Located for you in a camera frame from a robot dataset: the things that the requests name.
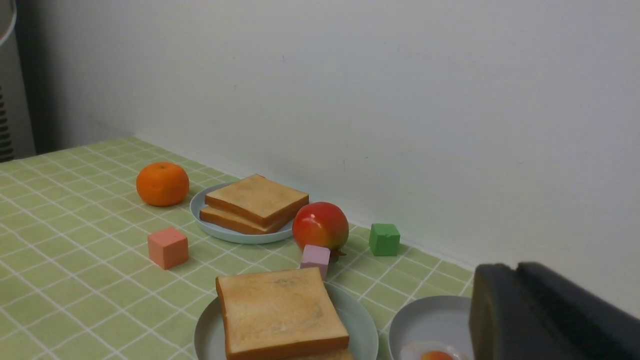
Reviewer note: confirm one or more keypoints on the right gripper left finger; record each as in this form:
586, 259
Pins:
503, 325

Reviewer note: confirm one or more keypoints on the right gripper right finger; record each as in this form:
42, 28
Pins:
594, 328

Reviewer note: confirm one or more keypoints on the toast slice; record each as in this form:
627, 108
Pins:
279, 315
340, 354
242, 225
257, 199

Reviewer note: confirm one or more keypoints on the grey egg plate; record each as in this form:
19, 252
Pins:
442, 319

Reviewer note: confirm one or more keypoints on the left fried egg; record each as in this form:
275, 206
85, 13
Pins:
430, 350

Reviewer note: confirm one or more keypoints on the green cube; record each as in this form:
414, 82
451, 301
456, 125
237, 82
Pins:
384, 239

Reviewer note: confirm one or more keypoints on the pink lilac cube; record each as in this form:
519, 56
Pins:
314, 256

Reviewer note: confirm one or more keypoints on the red apple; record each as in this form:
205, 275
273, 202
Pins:
321, 224

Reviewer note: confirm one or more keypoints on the light blue bread plate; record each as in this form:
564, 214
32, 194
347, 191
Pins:
197, 202

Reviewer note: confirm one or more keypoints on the teal empty plate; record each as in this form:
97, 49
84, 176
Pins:
209, 335

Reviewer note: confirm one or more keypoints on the salmon red cube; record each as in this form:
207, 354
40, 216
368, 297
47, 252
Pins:
168, 248

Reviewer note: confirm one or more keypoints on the orange mandarin fruit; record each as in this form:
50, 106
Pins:
162, 184

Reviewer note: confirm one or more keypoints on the green checkered tablecloth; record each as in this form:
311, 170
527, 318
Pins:
76, 281

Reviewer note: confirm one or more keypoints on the grey appliance at left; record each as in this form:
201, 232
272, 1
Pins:
16, 136

